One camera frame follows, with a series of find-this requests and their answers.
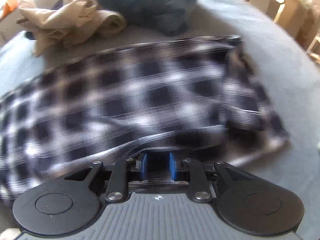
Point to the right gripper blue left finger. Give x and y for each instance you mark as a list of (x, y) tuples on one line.
[(120, 174)]

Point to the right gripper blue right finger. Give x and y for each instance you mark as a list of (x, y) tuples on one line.
[(192, 172)]

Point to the dark plaid shirt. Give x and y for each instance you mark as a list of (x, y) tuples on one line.
[(181, 95)]

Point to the beige trousers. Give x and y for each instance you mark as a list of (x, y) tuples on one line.
[(74, 23)]

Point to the blue denim jeans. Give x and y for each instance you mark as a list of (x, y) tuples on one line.
[(170, 17)]

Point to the orange object on windowsill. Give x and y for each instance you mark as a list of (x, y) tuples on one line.
[(8, 7)]

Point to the cardboard boxes by wall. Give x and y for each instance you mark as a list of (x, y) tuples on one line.
[(299, 18)]

